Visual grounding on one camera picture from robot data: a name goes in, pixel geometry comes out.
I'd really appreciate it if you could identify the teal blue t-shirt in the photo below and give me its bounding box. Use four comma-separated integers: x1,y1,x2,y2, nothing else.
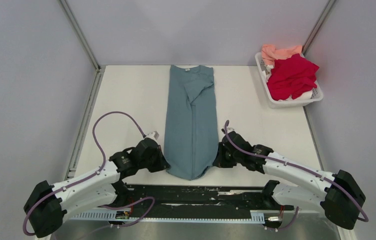
164,65,219,180

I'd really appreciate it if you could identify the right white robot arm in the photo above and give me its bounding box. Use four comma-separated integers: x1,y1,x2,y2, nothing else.
214,131,368,230

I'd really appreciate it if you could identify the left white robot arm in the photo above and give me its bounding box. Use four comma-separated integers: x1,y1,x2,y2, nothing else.
23,137,170,238

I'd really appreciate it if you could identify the white plastic laundry basket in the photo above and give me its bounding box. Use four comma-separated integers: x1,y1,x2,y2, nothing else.
255,52,323,109

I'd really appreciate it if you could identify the red t-shirt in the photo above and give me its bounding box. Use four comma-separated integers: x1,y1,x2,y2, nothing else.
267,53,319,101

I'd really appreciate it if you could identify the peach orange t-shirt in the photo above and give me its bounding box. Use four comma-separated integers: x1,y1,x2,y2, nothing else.
261,44,303,65

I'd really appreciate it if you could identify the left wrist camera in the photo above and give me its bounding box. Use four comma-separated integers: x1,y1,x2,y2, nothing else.
145,131,159,141

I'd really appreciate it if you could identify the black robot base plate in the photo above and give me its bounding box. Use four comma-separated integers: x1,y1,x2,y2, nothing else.
63,178,328,230

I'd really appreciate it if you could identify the aluminium front rail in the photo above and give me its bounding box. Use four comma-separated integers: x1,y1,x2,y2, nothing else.
46,186,349,215

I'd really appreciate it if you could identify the white slotted cable duct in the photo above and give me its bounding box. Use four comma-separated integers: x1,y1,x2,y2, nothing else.
70,209,265,224

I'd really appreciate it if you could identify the right aluminium frame post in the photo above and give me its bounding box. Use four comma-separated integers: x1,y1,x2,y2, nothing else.
302,0,337,55

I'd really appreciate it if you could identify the aluminium frame post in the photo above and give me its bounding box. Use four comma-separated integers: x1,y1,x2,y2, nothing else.
58,0,101,72
302,0,337,55

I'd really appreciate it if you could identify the left aluminium frame post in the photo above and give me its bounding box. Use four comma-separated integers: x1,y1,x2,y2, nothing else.
58,0,101,72

